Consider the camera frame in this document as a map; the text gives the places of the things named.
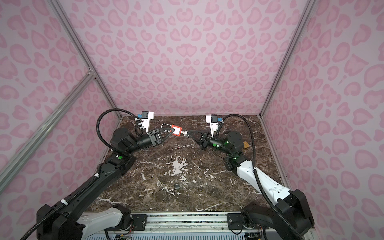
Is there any red padlock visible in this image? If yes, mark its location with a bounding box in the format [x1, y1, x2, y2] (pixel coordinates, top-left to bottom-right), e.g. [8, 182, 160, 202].
[161, 124, 182, 137]

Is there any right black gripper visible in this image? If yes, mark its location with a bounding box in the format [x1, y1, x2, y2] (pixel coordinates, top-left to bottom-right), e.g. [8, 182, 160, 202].
[189, 130, 234, 156]

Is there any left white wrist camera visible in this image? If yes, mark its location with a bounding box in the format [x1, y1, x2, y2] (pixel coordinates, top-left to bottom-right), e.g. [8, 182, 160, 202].
[135, 111, 154, 136]

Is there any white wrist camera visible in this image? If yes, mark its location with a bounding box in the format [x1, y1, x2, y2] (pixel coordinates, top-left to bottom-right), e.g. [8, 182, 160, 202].
[206, 114, 223, 137]
[135, 111, 154, 136]

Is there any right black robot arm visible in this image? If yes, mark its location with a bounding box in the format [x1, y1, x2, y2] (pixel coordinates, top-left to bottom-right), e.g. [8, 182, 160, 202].
[184, 131, 315, 240]

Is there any brass padlock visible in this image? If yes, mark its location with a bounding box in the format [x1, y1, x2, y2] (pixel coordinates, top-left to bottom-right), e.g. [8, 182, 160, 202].
[244, 141, 251, 149]

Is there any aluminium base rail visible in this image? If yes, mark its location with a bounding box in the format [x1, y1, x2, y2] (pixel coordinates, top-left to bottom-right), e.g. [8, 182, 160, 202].
[80, 211, 316, 235]

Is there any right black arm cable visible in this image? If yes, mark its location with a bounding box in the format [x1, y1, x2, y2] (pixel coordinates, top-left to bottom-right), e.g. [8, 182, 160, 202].
[220, 113, 298, 240]

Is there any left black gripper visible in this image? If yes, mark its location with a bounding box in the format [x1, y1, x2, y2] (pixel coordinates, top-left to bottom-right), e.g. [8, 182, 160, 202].
[126, 127, 174, 157]

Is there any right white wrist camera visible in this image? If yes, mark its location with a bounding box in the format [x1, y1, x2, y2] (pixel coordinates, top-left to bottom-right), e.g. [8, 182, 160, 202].
[206, 114, 223, 137]

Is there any diagonal aluminium frame strut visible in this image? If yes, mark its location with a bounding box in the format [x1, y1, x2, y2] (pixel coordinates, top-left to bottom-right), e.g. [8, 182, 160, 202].
[1, 71, 95, 193]

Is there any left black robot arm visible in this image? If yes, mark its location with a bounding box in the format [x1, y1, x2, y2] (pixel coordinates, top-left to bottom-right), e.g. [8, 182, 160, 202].
[21, 128, 175, 240]

